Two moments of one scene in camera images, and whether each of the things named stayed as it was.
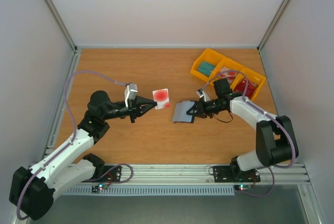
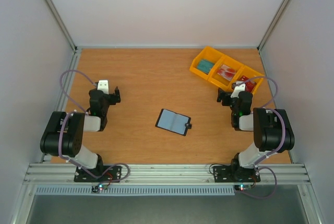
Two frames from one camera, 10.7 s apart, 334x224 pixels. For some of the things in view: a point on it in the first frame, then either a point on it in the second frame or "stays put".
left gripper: x=138 y=109 to x=117 y=99
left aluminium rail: x=75 y=56 stays put
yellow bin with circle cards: x=228 y=70 stays put
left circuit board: x=99 y=187 stays put
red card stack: x=250 y=87 stays put
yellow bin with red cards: x=254 y=83 stays put
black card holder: x=180 y=114 to x=174 y=121
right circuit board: x=241 y=187 stays put
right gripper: x=201 y=107 to x=224 y=98
